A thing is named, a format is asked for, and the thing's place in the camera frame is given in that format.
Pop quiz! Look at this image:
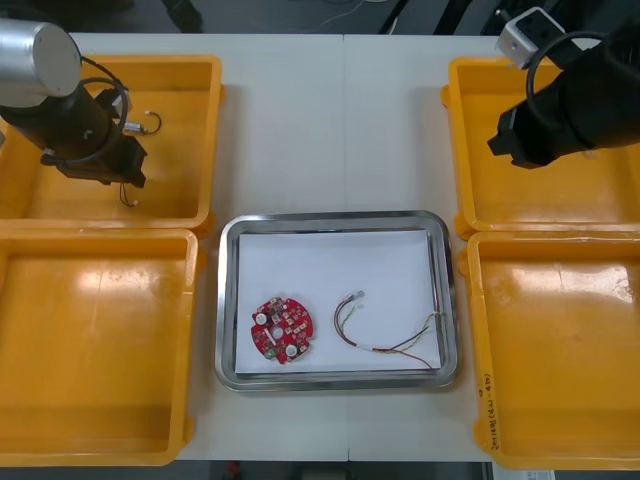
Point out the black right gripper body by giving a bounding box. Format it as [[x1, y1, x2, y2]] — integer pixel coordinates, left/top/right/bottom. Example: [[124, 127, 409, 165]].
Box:
[[499, 88, 584, 169]]

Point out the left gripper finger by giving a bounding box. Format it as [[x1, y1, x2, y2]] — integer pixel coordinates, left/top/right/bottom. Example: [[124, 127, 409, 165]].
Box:
[[118, 147, 135, 187], [130, 138, 149, 190]]

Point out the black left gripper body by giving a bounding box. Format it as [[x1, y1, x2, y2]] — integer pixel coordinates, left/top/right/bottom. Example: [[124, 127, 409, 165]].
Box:
[[39, 142, 129, 187]]

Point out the small metal solenoid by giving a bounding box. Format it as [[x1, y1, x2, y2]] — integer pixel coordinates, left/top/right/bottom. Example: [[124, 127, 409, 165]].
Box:
[[123, 110, 164, 137], [117, 180, 140, 209]]

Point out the round red circuit board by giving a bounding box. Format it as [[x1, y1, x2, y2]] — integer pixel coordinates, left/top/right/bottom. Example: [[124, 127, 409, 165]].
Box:
[[249, 296, 319, 366]]

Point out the red green-yellow wire harness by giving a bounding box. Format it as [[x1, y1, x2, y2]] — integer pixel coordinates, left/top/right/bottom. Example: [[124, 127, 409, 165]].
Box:
[[332, 291, 448, 370]]

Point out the steel tray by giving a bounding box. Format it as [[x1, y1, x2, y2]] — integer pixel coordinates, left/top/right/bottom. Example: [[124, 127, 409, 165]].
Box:
[[214, 209, 461, 394]]

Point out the white paper sheet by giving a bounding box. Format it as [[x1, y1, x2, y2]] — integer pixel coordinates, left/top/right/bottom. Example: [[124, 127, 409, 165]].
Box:
[[234, 229, 442, 376]]

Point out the yellow-orange plastic bin with handwriting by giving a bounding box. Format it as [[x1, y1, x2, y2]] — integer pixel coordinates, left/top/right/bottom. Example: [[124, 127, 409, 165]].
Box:
[[457, 230, 640, 471]]

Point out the white cable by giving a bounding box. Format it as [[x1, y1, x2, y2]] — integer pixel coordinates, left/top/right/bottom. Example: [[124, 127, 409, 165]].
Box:
[[319, 0, 391, 27]]

